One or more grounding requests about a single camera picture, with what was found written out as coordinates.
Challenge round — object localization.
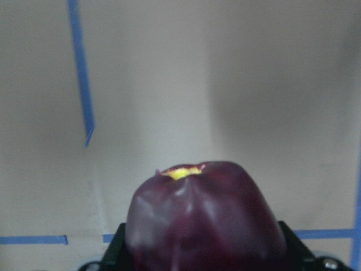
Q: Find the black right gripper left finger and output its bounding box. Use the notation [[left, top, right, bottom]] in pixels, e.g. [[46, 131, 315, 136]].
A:
[[100, 223, 133, 271]]

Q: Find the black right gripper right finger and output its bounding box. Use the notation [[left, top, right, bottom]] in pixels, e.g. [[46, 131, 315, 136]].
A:
[[278, 221, 316, 271]]

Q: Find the dark red apple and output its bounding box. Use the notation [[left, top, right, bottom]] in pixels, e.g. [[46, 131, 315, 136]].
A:
[[125, 161, 288, 270]]

